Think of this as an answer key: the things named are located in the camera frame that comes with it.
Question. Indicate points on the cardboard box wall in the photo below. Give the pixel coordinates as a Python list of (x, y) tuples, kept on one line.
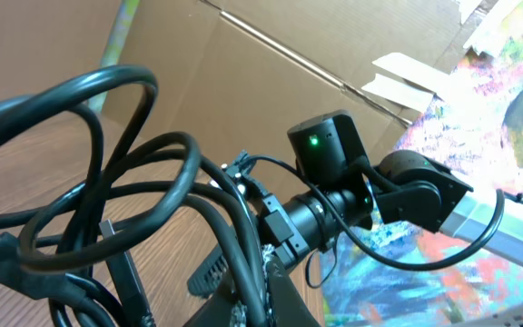
[(236, 75)]

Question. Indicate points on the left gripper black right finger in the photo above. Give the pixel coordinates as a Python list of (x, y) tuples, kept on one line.
[(286, 307)]

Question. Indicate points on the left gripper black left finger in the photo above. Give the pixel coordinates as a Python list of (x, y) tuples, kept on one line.
[(223, 309)]

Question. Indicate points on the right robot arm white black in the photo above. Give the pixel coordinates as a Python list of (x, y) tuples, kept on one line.
[(344, 191)]

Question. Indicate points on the colourful painted sheet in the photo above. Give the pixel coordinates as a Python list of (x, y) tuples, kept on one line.
[(474, 126)]

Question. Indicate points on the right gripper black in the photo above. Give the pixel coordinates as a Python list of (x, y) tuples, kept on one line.
[(279, 225)]

